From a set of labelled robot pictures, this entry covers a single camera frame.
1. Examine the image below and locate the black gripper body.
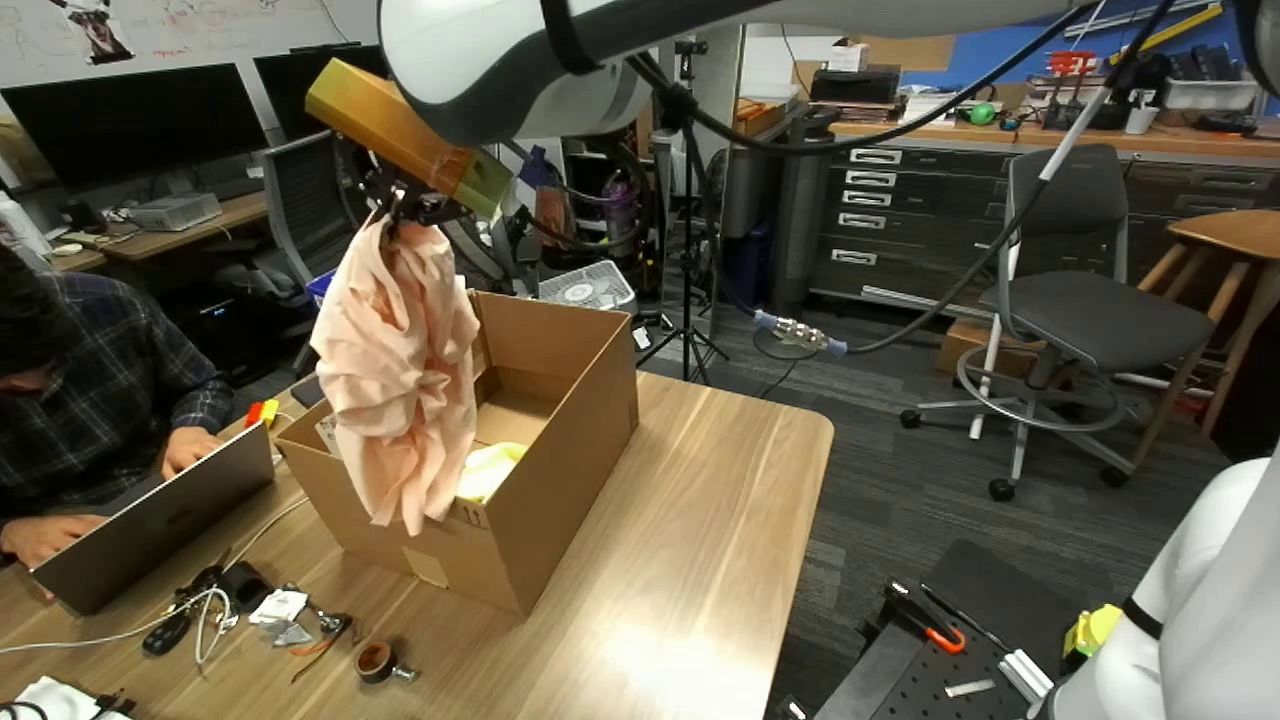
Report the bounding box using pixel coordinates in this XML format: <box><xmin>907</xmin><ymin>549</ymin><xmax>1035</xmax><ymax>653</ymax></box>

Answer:
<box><xmin>356</xmin><ymin>158</ymin><xmax>468</xmax><ymax>228</ymax></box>

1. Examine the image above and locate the peach cloth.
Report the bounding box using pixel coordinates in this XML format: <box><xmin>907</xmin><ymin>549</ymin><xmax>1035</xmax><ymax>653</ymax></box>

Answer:
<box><xmin>307</xmin><ymin>213</ymin><xmax>486</xmax><ymax>542</ymax></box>

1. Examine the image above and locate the brown cardboard box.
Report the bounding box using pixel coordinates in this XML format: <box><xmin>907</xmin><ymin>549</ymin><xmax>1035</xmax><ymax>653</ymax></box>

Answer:
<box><xmin>272</xmin><ymin>293</ymin><xmax>640</xmax><ymax>617</ymax></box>

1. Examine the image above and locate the small cardboard box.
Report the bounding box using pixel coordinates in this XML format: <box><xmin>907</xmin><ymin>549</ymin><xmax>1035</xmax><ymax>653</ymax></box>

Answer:
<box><xmin>933</xmin><ymin>313</ymin><xmax>1054</xmax><ymax>386</ymax></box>

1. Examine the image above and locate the person left hand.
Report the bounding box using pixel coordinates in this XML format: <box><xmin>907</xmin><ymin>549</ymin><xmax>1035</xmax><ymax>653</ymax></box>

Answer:
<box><xmin>161</xmin><ymin>419</ymin><xmax>227</xmax><ymax>481</ymax></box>

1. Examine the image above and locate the person right hand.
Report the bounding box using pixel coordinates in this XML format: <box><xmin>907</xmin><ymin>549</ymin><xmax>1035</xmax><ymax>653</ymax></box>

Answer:
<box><xmin>0</xmin><ymin>511</ymin><xmax>103</xmax><ymax>577</ymax></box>

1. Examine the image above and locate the grey framed mesh chair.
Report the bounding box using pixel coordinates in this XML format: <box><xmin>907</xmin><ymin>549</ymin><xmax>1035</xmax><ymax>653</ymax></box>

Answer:
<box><xmin>257</xmin><ymin>127</ymin><xmax>376</xmax><ymax>290</ymax></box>

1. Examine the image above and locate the black computer monitor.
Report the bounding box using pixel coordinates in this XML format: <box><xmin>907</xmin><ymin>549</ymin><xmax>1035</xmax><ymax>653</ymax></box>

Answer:
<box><xmin>251</xmin><ymin>49</ymin><xmax>351</xmax><ymax>141</ymax></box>
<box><xmin>0</xmin><ymin>59</ymin><xmax>272</xmax><ymax>193</ymax></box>

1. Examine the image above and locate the white plastic bin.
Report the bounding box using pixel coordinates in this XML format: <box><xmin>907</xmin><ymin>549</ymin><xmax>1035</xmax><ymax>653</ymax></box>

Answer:
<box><xmin>535</xmin><ymin>257</ymin><xmax>640</xmax><ymax>321</ymax></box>

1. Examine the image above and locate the metal shelf rack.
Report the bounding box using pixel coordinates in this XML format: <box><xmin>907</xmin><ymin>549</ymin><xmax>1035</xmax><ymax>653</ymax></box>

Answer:
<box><xmin>541</xmin><ymin>91</ymin><xmax>673</xmax><ymax>302</ymax></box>

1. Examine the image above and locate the black tripod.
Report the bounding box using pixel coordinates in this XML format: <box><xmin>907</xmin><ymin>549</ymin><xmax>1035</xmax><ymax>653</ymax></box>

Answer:
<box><xmin>634</xmin><ymin>37</ymin><xmax>732</xmax><ymax>388</ymax></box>

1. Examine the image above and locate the grey round trash can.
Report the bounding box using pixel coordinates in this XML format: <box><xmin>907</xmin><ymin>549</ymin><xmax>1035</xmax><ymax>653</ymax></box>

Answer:
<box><xmin>714</xmin><ymin>123</ymin><xmax>784</xmax><ymax>313</ymax></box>

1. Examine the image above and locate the person in plaid shirt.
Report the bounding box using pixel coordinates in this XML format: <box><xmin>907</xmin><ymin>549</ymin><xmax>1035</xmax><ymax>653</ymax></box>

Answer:
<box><xmin>0</xmin><ymin>243</ymin><xmax>232</xmax><ymax>572</ymax></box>

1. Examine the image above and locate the dog picture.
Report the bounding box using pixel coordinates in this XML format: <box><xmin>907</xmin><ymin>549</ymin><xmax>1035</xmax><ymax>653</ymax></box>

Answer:
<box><xmin>51</xmin><ymin>0</ymin><xmax>137</xmax><ymax>69</ymax></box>

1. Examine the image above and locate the tall dark grey cylinder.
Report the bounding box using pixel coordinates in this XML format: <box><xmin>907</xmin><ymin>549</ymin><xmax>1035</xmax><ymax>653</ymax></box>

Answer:
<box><xmin>763</xmin><ymin>112</ymin><xmax>848</xmax><ymax>313</ymax></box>

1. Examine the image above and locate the silver laptop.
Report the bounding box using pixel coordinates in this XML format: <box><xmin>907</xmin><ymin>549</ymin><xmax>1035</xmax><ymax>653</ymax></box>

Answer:
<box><xmin>32</xmin><ymin>423</ymin><xmax>277</xmax><ymax>617</ymax></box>

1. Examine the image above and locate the black pouch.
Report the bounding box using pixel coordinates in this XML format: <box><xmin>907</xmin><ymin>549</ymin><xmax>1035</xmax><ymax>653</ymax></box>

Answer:
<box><xmin>196</xmin><ymin>556</ymin><xmax>277</xmax><ymax>617</ymax></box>

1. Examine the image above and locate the white paper slip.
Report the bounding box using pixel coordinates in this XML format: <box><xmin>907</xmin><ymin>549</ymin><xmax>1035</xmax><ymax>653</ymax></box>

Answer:
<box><xmin>244</xmin><ymin>588</ymin><xmax>312</xmax><ymax>634</ymax></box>

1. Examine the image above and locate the clear plastic bag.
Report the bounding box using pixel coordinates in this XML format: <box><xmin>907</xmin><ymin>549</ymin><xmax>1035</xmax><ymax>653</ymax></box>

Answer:
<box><xmin>272</xmin><ymin>604</ymin><xmax>356</xmax><ymax>653</ymax></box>

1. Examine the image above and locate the brown tape roll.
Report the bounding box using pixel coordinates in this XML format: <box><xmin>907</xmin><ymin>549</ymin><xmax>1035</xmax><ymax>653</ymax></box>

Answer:
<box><xmin>356</xmin><ymin>642</ymin><xmax>419</xmax><ymax>690</ymax></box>

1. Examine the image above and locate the black remote control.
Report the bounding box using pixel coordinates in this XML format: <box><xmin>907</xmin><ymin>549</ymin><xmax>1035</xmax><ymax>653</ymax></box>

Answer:
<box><xmin>138</xmin><ymin>604</ymin><xmax>206</xmax><ymax>656</ymax></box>

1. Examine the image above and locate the flat cardboard carton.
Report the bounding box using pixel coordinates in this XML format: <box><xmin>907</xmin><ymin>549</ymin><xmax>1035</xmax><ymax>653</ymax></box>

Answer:
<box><xmin>819</xmin><ymin>31</ymin><xmax>960</xmax><ymax>78</ymax></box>

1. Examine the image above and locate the wooden workbench top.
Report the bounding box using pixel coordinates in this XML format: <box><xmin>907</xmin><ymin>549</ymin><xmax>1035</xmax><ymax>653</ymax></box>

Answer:
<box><xmin>822</xmin><ymin>117</ymin><xmax>1280</xmax><ymax>173</ymax></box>

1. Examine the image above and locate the blue panel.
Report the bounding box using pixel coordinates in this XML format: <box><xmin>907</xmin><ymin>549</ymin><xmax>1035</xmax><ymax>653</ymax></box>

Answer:
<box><xmin>952</xmin><ymin>0</ymin><xmax>1263</xmax><ymax>97</ymax></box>

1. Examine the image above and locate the magazine paper stack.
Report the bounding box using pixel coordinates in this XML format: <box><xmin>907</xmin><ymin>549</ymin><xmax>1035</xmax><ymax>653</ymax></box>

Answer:
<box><xmin>0</xmin><ymin>672</ymin><xmax>137</xmax><ymax>720</ymax></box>

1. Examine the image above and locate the black drafting chair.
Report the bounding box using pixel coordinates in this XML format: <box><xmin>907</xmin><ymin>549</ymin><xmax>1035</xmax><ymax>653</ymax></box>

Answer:
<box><xmin>895</xmin><ymin>144</ymin><xmax>1214</xmax><ymax>506</ymax></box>

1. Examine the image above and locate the yellow green tape patch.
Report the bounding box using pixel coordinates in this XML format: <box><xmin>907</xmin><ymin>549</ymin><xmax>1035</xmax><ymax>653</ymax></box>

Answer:
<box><xmin>1059</xmin><ymin>600</ymin><xmax>1131</xmax><ymax>663</ymax></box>

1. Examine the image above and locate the wooden stool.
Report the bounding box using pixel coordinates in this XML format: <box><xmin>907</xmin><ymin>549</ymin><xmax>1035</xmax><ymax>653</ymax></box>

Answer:
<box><xmin>1131</xmin><ymin>203</ymin><xmax>1280</xmax><ymax>454</ymax></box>

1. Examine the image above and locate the wooden wall desk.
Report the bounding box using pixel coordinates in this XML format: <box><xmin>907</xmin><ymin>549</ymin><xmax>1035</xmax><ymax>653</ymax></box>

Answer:
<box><xmin>0</xmin><ymin>193</ymin><xmax>277</xmax><ymax>302</ymax></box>

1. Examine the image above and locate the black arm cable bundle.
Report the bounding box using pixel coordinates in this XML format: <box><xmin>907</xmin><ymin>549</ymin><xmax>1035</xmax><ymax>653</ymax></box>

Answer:
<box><xmin>535</xmin><ymin>0</ymin><xmax>1185</xmax><ymax>367</ymax></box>

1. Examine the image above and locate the white charging cable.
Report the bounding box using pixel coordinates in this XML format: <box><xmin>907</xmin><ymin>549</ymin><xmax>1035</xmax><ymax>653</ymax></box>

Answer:
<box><xmin>0</xmin><ymin>423</ymin><xmax>295</xmax><ymax>663</ymax></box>

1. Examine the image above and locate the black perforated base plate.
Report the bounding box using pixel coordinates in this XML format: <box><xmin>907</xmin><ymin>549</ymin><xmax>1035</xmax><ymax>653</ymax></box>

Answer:
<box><xmin>812</xmin><ymin>538</ymin><xmax>1071</xmax><ymax>720</ymax></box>

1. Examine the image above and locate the orange handled tool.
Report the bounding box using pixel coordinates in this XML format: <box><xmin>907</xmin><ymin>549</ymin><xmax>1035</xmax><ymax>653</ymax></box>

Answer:
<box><xmin>882</xmin><ymin>577</ymin><xmax>972</xmax><ymax>662</ymax></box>

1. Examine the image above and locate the silver metal bracket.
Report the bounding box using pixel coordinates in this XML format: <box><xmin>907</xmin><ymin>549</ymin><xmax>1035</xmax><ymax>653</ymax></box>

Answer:
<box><xmin>936</xmin><ymin>645</ymin><xmax>1054</xmax><ymax>709</ymax></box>

